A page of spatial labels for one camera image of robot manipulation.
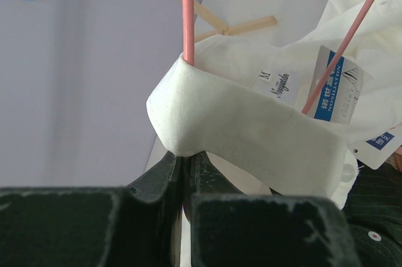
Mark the dark striped shirt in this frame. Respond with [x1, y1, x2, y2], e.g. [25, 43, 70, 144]
[343, 163, 401, 266]

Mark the wooden clothes rack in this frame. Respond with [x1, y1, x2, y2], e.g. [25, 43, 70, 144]
[179, 0, 277, 42]

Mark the pink wire hanger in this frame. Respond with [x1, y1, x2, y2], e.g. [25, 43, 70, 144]
[182, 0, 375, 114]

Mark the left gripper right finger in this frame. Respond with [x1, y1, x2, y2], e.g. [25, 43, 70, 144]
[182, 152, 361, 266]

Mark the white shirt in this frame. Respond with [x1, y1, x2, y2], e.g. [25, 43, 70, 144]
[146, 0, 401, 208]

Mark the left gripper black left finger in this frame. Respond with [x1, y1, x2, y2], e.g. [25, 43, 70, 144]
[1, 153, 182, 266]

